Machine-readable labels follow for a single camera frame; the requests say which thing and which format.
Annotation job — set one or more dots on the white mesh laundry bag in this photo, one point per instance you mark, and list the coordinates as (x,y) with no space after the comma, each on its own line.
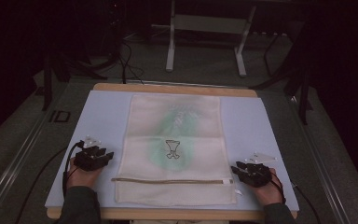
(174,193)

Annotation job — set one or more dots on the person's right hand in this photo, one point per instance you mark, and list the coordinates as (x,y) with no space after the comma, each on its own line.
(268,193)

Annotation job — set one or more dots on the small white tag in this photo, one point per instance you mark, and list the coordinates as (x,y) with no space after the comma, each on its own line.
(239,192)

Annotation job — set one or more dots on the pale blue mat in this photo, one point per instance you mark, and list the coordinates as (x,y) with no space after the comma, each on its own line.
(105,118)

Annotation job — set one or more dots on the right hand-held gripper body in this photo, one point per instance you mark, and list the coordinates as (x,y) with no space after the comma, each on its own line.
(256,174)

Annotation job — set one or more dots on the green garment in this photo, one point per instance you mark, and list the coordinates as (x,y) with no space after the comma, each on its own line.
(172,124)

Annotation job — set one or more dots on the black stand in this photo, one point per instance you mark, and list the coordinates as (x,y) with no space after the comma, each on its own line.
(304,93)
(48,84)

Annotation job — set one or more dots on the white metal stand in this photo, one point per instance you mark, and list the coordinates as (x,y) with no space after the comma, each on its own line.
(205,24)

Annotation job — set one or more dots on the wooden table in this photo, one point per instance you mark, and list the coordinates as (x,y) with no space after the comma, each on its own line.
(174,87)

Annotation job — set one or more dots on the person's left hand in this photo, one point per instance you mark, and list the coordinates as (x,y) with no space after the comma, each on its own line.
(84,178)

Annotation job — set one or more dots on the metal floor rail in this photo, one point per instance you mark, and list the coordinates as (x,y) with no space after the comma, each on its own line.
(320,161)
(15,168)

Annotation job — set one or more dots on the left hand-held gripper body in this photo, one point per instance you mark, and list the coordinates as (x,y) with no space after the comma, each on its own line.
(88,158)

